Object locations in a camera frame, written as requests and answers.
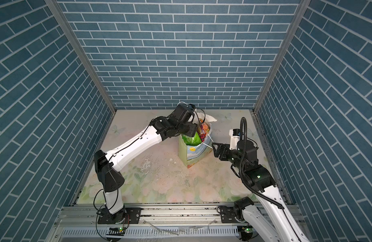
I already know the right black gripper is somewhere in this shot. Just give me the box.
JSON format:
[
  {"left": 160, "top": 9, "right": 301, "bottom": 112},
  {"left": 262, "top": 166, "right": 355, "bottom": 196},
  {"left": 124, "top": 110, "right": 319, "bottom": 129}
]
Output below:
[{"left": 212, "top": 141, "right": 245, "bottom": 172}]

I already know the green snack bag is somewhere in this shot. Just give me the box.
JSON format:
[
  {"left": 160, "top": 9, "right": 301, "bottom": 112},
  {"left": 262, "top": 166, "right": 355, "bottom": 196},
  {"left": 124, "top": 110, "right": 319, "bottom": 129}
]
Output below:
[{"left": 182, "top": 132, "right": 202, "bottom": 146}]

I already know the Fox's fruits candy bag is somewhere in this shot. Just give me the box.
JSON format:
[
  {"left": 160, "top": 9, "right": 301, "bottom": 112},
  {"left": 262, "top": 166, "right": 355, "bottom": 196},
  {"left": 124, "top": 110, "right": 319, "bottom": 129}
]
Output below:
[{"left": 197, "top": 122, "right": 210, "bottom": 142}]

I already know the green floral paper bag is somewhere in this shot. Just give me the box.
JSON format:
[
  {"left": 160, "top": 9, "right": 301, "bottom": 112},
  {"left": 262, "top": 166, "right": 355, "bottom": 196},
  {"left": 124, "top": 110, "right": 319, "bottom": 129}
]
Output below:
[{"left": 178, "top": 111, "right": 217, "bottom": 168}]

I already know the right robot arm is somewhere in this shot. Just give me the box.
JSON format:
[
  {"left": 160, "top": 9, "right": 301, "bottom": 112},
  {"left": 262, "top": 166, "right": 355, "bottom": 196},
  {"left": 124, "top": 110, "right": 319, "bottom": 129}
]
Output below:
[{"left": 212, "top": 139, "right": 309, "bottom": 242}]

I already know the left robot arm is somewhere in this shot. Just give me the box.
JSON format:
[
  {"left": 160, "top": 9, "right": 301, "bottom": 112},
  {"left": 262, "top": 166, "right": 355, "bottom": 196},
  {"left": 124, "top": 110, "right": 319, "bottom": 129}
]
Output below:
[{"left": 94, "top": 102, "right": 198, "bottom": 215}]

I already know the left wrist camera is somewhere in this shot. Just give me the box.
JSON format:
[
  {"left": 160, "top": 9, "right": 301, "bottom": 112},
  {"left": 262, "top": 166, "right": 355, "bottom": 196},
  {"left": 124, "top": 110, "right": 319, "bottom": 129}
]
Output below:
[{"left": 187, "top": 103, "right": 196, "bottom": 113}]

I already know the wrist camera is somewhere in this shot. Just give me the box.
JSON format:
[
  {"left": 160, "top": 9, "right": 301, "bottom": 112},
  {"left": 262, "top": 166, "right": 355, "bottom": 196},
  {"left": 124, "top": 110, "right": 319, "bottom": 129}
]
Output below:
[
  {"left": 229, "top": 129, "right": 241, "bottom": 150},
  {"left": 187, "top": 103, "right": 196, "bottom": 113}
]

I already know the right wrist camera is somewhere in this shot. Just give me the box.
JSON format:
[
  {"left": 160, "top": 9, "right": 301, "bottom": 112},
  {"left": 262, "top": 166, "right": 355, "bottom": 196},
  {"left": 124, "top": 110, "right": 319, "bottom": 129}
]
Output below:
[{"left": 229, "top": 129, "right": 241, "bottom": 150}]

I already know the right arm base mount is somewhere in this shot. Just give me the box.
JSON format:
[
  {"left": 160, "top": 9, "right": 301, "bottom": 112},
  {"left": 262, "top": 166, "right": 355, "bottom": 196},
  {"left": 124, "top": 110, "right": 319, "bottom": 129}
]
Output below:
[{"left": 216, "top": 205, "right": 243, "bottom": 223}]

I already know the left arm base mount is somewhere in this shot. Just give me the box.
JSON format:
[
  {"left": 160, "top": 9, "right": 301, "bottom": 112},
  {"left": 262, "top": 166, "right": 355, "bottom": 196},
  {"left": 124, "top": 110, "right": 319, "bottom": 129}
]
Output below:
[{"left": 97, "top": 207, "right": 141, "bottom": 224}]

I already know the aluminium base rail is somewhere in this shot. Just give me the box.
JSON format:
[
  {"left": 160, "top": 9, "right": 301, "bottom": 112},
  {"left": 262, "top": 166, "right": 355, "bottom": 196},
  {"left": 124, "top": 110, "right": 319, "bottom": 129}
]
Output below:
[{"left": 54, "top": 202, "right": 305, "bottom": 227}]

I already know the white vented cable tray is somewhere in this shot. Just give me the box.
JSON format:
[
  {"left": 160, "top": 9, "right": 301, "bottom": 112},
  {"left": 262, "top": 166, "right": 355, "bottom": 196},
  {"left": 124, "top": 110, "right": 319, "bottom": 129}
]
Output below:
[{"left": 61, "top": 226, "right": 239, "bottom": 239}]

